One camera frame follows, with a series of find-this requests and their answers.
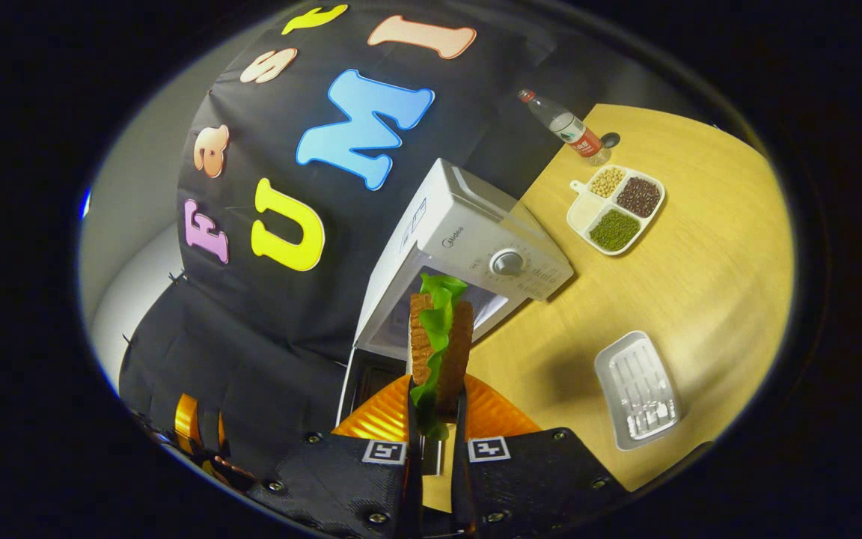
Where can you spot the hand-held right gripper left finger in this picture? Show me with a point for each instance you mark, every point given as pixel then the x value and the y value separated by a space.
pixel 341 479

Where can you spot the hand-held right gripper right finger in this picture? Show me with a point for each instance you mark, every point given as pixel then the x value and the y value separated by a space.
pixel 536 479

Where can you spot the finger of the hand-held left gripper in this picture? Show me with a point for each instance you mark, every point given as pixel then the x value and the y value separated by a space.
pixel 188 423
pixel 221 433

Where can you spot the sandwich with lettuce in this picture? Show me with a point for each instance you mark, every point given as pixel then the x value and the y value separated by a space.
pixel 461 344

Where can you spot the white microwave oven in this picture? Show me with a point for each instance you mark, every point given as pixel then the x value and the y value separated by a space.
pixel 468 224

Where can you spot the small white plastic tray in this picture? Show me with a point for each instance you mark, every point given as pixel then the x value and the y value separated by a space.
pixel 637 389

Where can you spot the white divided bean dish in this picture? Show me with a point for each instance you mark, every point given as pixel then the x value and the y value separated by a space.
pixel 614 217

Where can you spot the small black round cap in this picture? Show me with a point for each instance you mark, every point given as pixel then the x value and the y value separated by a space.
pixel 610 139

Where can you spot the clear water bottle red label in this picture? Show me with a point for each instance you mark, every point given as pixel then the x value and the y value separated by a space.
pixel 569 129

